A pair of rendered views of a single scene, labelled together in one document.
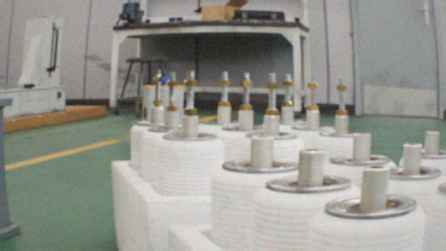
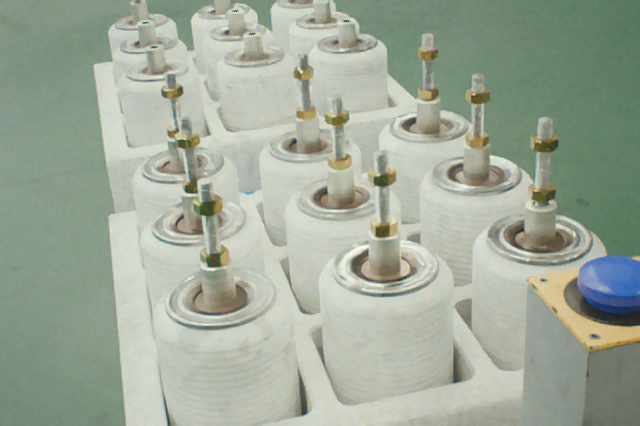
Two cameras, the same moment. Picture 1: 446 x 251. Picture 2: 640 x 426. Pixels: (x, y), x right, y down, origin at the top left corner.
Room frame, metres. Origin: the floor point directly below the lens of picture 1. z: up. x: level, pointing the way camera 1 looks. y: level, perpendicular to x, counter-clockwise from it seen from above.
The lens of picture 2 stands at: (1.76, 0.00, 0.58)
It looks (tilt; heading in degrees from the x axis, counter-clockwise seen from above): 27 degrees down; 184
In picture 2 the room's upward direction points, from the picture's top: 4 degrees counter-clockwise
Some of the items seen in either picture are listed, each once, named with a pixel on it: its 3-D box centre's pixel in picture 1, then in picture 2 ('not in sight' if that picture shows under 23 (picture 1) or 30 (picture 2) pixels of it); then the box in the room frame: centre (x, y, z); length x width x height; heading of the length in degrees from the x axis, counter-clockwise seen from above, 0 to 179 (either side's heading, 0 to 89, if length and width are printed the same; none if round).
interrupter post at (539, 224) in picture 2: (157, 117); (540, 223); (1.17, 0.11, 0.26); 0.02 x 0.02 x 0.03
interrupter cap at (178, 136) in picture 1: (189, 138); (428, 127); (0.94, 0.04, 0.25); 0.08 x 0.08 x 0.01
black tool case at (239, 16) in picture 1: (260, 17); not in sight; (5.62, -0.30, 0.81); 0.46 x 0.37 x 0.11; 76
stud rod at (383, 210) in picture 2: (224, 93); (383, 203); (1.20, 0.00, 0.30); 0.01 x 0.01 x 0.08; 83
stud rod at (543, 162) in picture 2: (158, 91); (542, 169); (1.17, 0.11, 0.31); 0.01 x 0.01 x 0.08; 66
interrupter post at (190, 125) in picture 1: (189, 128); (428, 114); (0.94, 0.04, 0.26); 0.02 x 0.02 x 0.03
